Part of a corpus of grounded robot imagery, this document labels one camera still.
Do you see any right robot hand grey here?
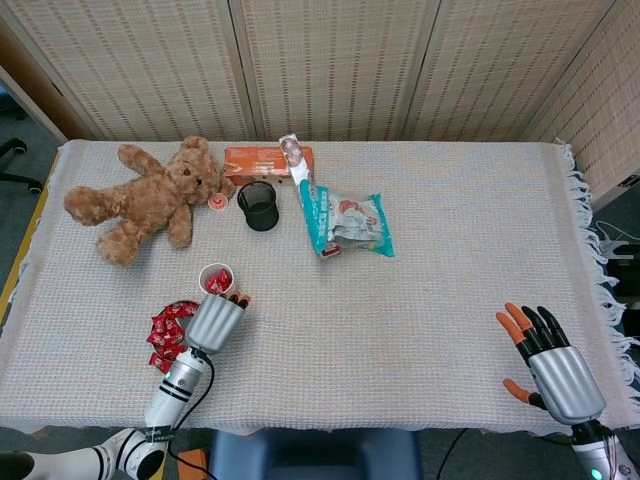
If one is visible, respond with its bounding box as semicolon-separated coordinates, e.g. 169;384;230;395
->
496;301;606;425

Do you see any left robot hand grey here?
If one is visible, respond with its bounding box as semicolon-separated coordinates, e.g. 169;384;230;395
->
184;291;253;356

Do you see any silver metal plate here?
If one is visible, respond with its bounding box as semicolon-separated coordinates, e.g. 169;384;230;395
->
152;299;201;364

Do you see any white paper cup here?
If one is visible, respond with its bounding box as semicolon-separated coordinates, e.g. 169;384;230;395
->
198;263;236;299

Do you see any black mesh pen holder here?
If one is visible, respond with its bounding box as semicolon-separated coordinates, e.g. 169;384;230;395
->
236;180;280;232

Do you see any orange block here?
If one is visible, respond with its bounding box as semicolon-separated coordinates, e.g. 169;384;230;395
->
177;448;207;480

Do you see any brown teddy bear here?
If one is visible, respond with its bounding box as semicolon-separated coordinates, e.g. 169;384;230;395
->
63;135;236;267

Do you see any grey waffle tablecloth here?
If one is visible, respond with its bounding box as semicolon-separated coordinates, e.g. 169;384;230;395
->
0;138;640;436

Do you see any orange cardboard box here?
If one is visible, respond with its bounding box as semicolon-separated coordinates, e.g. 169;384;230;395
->
222;145;315;186

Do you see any teal snack bag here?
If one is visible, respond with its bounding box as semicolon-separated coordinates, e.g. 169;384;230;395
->
298;179;396;259

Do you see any long white wrap box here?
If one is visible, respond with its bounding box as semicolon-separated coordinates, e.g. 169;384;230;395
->
278;133;345;261

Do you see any black office chair base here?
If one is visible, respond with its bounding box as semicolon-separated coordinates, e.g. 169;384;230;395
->
0;138;44;194

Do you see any beige woven folding screen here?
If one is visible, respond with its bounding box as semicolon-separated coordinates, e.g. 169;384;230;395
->
0;0;640;211

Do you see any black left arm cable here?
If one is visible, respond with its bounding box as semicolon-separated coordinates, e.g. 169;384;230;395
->
167;349;217;479

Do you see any black floor cable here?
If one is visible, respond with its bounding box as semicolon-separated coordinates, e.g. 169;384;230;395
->
437;428;469;480

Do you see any white plug with cable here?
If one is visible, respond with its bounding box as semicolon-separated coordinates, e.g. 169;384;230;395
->
593;219;632;262

